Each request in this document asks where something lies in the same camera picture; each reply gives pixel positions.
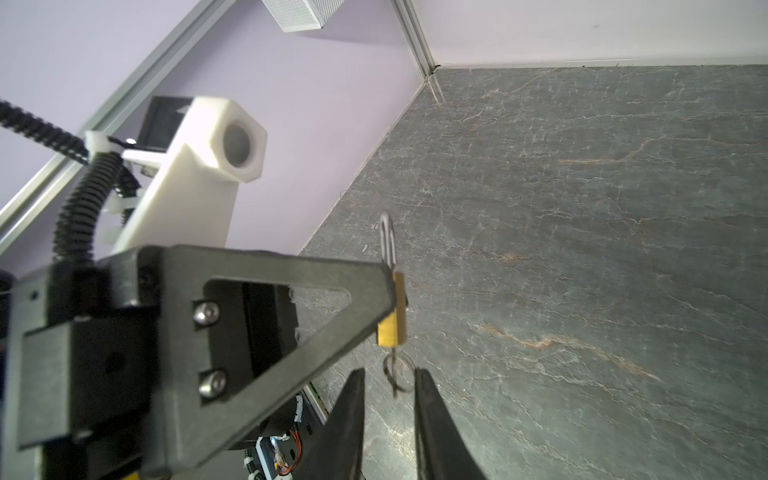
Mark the white mesh square basket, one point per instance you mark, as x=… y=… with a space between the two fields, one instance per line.
x=302 y=15

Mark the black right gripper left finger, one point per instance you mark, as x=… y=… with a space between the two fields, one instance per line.
x=338 y=451

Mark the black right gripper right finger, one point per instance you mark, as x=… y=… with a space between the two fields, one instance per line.
x=440 y=450

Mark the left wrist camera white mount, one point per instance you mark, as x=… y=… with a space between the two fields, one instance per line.
x=190 y=200

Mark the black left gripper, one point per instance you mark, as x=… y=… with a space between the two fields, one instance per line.
x=82 y=368

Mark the brass padlock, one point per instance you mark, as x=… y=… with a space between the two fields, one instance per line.
x=392 y=330

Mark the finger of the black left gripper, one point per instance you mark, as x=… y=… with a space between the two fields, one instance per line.
x=227 y=354

